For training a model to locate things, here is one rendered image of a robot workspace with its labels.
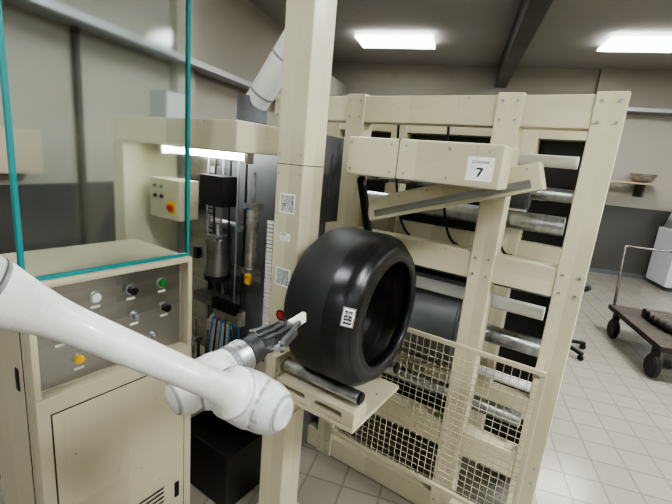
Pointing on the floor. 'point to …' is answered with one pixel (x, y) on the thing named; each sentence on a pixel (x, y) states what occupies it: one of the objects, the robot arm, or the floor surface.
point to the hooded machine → (659, 275)
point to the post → (309, 186)
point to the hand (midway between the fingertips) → (297, 321)
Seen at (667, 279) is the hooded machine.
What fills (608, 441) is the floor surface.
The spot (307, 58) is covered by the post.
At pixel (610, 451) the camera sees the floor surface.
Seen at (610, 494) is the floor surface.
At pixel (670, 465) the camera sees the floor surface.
